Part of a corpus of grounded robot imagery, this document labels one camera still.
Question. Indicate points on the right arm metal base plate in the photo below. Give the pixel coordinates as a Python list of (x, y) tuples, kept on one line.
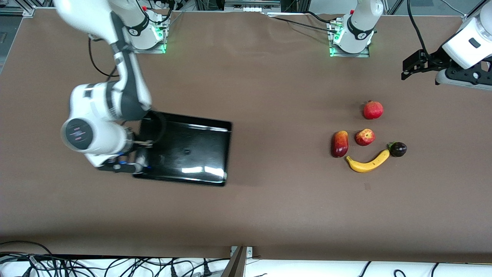
[(153, 49)]

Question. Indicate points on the small metal mounting bracket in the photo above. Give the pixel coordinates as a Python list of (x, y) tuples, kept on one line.
[(249, 252)]

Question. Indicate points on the red yellow apple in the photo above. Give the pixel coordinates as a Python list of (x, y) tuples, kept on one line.
[(365, 137)]

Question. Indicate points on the aluminium profile bar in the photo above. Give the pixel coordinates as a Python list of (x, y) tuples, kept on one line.
[(235, 267)]

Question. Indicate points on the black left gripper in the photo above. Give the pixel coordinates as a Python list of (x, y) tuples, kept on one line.
[(433, 61)]

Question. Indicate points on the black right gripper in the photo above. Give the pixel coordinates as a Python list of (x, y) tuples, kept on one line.
[(141, 158)]

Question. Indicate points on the yellow banana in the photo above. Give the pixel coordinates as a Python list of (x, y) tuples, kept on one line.
[(365, 166)]

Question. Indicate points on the red elongated mango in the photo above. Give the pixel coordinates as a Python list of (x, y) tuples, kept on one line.
[(339, 144)]

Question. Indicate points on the white power strip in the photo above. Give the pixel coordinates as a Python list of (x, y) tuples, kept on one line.
[(251, 7)]

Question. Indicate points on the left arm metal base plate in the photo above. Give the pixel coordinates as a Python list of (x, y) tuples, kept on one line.
[(338, 54)]

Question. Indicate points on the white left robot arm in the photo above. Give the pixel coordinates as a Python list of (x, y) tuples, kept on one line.
[(359, 27)]

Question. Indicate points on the black rectangular plastic box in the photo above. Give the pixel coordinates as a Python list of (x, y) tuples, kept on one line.
[(192, 154)]

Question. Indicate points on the paper table cover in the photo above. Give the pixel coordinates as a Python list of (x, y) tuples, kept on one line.
[(269, 215)]

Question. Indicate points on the red pomegranate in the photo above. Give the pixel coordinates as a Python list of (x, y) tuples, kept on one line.
[(373, 110)]

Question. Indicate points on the dark purple eggplant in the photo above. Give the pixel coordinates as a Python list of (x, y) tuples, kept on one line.
[(399, 149)]

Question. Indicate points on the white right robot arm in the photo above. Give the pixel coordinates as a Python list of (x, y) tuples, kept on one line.
[(94, 115)]

